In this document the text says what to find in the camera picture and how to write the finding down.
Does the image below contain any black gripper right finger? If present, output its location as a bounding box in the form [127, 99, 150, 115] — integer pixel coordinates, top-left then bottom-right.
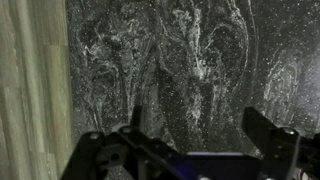
[242, 107, 320, 180]

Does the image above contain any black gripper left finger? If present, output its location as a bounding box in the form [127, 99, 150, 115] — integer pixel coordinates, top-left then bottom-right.
[61, 106, 184, 180]

